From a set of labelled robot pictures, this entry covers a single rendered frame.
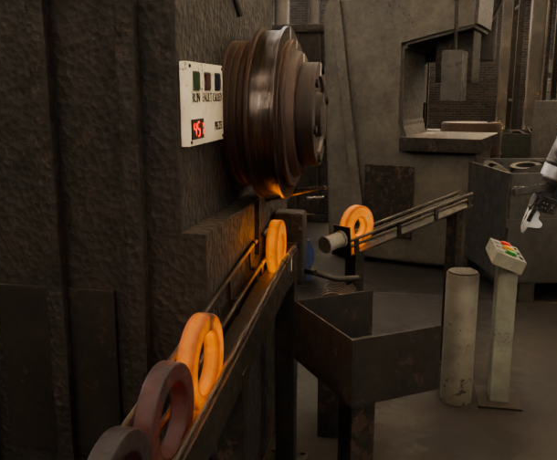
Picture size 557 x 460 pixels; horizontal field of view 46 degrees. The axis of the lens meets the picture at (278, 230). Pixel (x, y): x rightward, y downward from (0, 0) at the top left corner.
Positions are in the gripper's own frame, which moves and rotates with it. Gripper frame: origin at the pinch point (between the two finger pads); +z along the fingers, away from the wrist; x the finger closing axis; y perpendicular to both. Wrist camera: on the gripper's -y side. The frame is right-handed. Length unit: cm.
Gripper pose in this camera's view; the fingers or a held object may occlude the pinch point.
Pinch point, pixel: (521, 228)
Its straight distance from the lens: 251.6
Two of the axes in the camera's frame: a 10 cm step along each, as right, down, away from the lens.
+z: -3.3, 9.0, 2.7
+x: 1.9, -2.2, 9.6
